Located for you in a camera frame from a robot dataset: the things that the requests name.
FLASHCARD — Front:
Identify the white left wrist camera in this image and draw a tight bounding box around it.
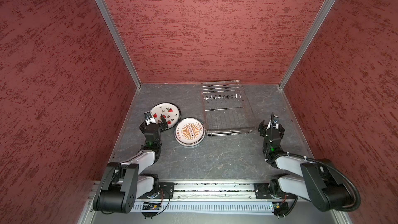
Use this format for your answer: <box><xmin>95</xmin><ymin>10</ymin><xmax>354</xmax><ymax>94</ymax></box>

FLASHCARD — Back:
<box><xmin>144</xmin><ymin>111</ymin><xmax>157</xmax><ymax>126</ymax></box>

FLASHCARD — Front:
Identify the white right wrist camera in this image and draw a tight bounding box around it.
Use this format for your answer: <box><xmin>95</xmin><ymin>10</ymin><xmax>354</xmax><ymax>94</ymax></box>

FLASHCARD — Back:
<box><xmin>271</xmin><ymin>115</ymin><xmax>279</xmax><ymax>130</ymax></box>

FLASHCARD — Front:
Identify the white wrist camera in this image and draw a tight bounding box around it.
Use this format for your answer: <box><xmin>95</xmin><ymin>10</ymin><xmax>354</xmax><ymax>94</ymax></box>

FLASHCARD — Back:
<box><xmin>271</xmin><ymin>115</ymin><xmax>279</xmax><ymax>130</ymax></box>
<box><xmin>144</xmin><ymin>111</ymin><xmax>157</xmax><ymax>126</ymax></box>

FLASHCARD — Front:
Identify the aluminium corner post left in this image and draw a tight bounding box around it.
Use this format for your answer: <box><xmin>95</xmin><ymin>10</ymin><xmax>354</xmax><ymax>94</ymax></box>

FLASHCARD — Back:
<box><xmin>95</xmin><ymin>0</ymin><xmax>142</xmax><ymax>89</ymax></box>

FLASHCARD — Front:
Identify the right base circuit board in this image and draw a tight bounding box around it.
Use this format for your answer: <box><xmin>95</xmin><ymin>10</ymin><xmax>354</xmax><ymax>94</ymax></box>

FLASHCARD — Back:
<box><xmin>272</xmin><ymin>202</ymin><xmax>289</xmax><ymax>218</ymax></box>

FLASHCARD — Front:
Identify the aluminium corner post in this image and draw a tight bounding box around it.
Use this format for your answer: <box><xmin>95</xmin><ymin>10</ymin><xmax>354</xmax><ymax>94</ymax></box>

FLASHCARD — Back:
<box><xmin>279</xmin><ymin>0</ymin><xmax>336</xmax><ymax>90</ymax></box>
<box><xmin>95</xmin><ymin>0</ymin><xmax>142</xmax><ymax>89</ymax></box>

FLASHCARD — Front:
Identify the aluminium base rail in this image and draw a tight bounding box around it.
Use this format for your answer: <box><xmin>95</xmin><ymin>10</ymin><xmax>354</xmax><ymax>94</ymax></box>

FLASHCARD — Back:
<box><xmin>131</xmin><ymin>180</ymin><xmax>296</xmax><ymax>216</ymax></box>

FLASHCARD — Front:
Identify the plain white plate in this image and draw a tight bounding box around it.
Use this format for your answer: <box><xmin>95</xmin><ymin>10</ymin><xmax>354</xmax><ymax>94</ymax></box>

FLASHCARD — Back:
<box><xmin>150</xmin><ymin>103</ymin><xmax>181</xmax><ymax>130</ymax></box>

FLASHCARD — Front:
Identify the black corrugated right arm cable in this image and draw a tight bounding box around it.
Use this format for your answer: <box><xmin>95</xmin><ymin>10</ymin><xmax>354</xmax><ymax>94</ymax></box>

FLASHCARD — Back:
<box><xmin>264</xmin><ymin>112</ymin><xmax>362</xmax><ymax>218</ymax></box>

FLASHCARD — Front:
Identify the base circuit board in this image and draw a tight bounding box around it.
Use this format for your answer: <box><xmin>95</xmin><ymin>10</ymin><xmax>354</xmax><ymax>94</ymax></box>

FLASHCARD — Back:
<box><xmin>141</xmin><ymin>202</ymin><xmax>163</xmax><ymax>219</ymax></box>
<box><xmin>272</xmin><ymin>202</ymin><xmax>289</xmax><ymax>218</ymax></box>

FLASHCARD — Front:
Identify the metal wire dish rack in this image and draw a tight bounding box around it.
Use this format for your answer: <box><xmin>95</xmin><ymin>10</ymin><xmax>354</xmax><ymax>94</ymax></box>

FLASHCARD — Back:
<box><xmin>201</xmin><ymin>80</ymin><xmax>256</xmax><ymax>136</ymax></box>

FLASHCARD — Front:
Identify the orange sunburst green rim plate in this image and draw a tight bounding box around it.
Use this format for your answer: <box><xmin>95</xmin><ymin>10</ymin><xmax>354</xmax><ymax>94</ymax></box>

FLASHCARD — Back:
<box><xmin>174</xmin><ymin>118</ymin><xmax>206</xmax><ymax>148</ymax></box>

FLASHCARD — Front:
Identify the left base circuit board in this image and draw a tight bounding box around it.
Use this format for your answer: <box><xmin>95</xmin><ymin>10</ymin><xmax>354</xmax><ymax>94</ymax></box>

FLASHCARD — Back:
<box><xmin>141</xmin><ymin>202</ymin><xmax>163</xmax><ymax>219</ymax></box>

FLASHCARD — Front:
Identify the aluminium corner post right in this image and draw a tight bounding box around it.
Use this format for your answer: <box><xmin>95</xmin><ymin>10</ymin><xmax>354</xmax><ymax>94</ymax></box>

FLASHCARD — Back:
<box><xmin>279</xmin><ymin>0</ymin><xmax>336</xmax><ymax>90</ymax></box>

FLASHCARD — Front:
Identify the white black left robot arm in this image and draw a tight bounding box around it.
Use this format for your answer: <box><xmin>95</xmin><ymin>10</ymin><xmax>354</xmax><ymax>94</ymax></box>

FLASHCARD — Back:
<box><xmin>93</xmin><ymin>116</ymin><xmax>169</xmax><ymax>214</ymax></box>

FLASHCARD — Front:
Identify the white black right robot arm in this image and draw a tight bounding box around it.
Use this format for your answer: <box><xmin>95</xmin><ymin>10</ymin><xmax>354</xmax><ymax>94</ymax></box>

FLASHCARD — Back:
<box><xmin>258</xmin><ymin>116</ymin><xmax>361</xmax><ymax>212</ymax></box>

